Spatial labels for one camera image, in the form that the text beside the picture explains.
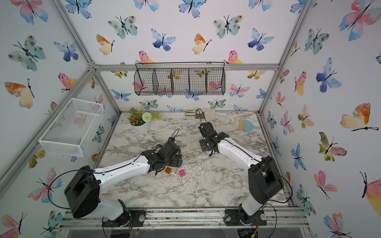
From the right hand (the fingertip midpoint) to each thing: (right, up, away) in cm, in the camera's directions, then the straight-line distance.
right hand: (207, 142), depth 88 cm
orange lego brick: (-23, -17, 0) cm, 28 cm away
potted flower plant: (-44, +13, +13) cm, 48 cm away
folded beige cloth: (-2, +20, +30) cm, 36 cm away
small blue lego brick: (-14, -10, -7) cm, 19 cm away
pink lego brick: (-15, -18, 0) cm, 24 cm away
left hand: (-18, -8, -3) cm, 20 cm away
